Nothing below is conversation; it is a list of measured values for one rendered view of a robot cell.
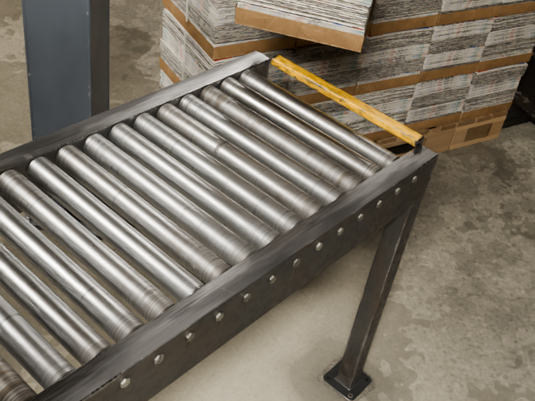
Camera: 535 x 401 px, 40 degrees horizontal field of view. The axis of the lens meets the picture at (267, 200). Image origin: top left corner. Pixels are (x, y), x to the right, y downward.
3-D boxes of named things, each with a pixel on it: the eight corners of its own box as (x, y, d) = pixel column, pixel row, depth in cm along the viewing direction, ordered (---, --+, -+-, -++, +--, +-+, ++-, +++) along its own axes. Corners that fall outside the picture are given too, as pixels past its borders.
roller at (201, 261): (72, 157, 152) (72, 138, 148) (237, 286, 130) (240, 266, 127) (52, 167, 148) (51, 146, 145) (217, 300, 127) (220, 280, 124)
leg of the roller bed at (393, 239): (345, 367, 215) (404, 184, 172) (361, 380, 212) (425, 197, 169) (333, 379, 211) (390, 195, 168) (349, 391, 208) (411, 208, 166)
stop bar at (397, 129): (279, 60, 184) (279, 53, 183) (423, 142, 164) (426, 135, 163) (270, 64, 182) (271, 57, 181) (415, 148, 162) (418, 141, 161)
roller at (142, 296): (17, 182, 143) (15, 161, 140) (182, 324, 122) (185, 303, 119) (-6, 192, 140) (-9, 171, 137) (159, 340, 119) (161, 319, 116)
